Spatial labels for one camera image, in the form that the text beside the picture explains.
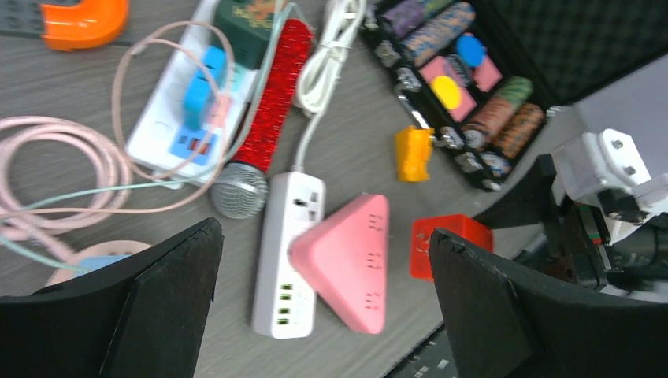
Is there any white bundled cord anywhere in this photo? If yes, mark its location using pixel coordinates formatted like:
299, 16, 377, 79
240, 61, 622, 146
289, 0, 368, 173

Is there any black poker chip case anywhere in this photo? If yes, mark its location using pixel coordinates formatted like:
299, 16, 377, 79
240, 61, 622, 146
362, 1, 667, 191

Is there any pink coiled cord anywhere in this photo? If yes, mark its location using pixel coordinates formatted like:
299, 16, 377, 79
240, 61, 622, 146
0, 115, 134, 262

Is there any blue plug adapter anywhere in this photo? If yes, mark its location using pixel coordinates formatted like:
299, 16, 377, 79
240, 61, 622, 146
183, 46, 227, 130

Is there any small white power strip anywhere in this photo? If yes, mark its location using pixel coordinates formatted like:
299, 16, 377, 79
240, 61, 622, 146
251, 172, 325, 339

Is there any white multicolour power strip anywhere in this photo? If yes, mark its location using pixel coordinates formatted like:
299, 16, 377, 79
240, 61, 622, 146
126, 1, 265, 190

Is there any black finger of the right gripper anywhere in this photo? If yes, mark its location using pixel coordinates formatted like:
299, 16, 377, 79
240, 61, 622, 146
474, 154, 560, 246

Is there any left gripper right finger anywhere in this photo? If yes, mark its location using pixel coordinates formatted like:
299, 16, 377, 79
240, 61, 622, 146
431, 240, 667, 377

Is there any dark green cube adapter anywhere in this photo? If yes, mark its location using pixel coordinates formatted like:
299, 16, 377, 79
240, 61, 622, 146
213, 0, 276, 70

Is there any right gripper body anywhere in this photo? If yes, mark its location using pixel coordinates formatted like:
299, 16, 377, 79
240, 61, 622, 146
514, 202, 667, 291

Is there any pink triangular socket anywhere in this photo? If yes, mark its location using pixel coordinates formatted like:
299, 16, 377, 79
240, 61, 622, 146
291, 194, 390, 335

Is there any red glitter microphone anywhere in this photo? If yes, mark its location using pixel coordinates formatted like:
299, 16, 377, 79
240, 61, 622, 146
210, 18, 312, 219

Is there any pink round socket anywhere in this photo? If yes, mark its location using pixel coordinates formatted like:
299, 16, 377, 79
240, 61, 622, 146
45, 240, 152, 287

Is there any yellow curved block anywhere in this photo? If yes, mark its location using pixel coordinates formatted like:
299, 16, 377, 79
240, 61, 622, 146
395, 125, 433, 183

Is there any grey building baseplate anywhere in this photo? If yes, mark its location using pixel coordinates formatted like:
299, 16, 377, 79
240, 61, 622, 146
0, 0, 45, 39

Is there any red cube adapter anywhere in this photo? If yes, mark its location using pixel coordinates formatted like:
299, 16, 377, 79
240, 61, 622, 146
410, 214, 494, 282

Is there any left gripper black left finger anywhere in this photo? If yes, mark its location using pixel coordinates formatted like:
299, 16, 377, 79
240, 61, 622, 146
1, 217, 224, 377

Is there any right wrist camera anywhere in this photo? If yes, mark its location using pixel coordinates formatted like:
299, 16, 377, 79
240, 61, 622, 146
552, 128, 667, 245

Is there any orange curved block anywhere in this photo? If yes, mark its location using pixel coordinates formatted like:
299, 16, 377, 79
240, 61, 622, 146
40, 0, 130, 52

